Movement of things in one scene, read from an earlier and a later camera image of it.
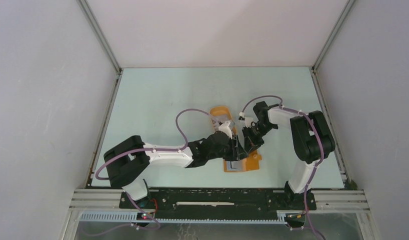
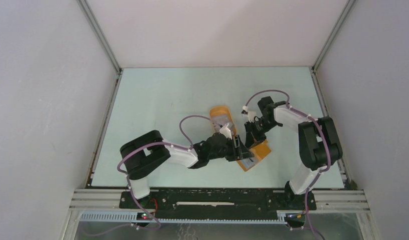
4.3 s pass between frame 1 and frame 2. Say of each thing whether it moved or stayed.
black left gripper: stayed
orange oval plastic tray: stayed
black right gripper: stayed
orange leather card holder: moved
